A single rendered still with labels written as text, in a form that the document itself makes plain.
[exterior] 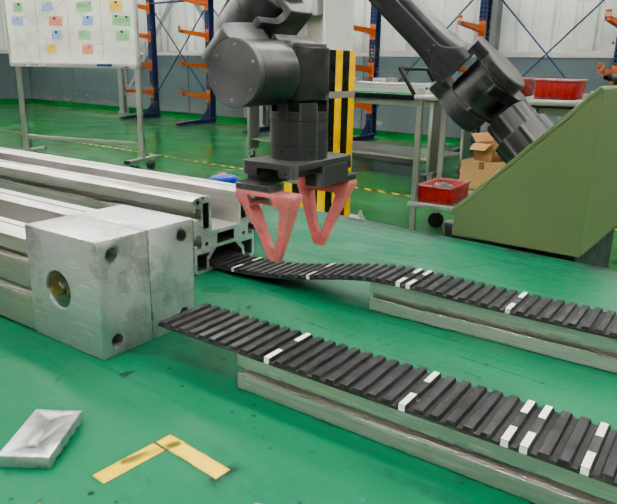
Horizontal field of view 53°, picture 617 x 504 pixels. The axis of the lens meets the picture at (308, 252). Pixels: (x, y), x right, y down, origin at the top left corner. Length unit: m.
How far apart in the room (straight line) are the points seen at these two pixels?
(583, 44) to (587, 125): 7.51
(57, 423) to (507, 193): 0.62
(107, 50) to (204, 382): 5.98
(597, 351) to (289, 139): 0.32
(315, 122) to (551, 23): 7.90
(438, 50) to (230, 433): 0.71
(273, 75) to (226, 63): 0.04
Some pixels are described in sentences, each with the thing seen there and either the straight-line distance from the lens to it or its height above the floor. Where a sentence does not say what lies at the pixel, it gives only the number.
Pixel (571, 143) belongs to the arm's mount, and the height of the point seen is 0.92.
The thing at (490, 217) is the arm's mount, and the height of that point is 0.81.
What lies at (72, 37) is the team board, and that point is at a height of 1.22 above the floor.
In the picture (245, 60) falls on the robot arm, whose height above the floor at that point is 1.00.
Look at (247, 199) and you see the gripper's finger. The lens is 0.60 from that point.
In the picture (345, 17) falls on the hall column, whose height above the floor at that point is 1.29.
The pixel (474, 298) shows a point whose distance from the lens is 0.55.
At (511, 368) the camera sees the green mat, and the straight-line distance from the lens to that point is 0.52.
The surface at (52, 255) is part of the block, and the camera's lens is 0.53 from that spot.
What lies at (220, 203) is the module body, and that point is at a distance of 0.74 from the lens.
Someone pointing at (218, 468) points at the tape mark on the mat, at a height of 0.78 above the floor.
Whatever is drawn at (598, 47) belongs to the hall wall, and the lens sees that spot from 8.31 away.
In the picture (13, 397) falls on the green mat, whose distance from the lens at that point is 0.48.
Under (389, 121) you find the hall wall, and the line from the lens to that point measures 9.44.
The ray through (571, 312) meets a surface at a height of 0.81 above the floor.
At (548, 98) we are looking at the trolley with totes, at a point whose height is 0.87.
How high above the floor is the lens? 1.00
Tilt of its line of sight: 17 degrees down
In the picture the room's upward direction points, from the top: 1 degrees clockwise
